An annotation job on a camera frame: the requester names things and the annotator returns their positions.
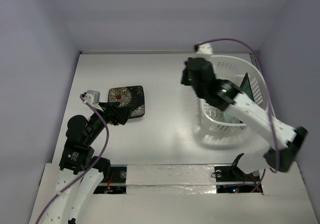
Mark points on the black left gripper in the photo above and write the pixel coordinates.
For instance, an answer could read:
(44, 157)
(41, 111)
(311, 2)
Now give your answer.
(115, 113)

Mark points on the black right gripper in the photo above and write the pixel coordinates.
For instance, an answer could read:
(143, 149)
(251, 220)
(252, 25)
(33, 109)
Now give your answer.
(191, 65)

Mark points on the small black floral plate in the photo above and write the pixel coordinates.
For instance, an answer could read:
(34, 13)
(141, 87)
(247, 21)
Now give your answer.
(131, 95)

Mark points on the pale green plate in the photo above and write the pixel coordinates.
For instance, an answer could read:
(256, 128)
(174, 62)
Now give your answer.
(230, 119)

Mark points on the large black floral plate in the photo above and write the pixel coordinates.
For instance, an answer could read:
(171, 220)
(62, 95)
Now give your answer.
(137, 109)

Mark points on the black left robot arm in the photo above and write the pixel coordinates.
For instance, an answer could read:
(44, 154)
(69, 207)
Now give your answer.
(80, 171)

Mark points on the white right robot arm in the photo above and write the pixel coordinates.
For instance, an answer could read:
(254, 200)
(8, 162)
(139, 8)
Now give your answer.
(284, 141)

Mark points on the white plastic dish rack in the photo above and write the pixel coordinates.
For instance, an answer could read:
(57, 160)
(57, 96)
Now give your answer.
(232, 68)

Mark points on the black teal square plate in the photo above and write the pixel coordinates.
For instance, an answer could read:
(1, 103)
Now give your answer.
(246, 87)

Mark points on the silver taped front panel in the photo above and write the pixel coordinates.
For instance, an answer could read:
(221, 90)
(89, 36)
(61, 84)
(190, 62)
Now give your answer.
(170, 179)

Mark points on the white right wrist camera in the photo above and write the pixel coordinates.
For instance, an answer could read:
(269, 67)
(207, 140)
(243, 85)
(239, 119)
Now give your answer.
(203, 49)

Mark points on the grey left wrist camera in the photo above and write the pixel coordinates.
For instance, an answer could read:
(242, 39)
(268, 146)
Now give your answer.
(90, 96)

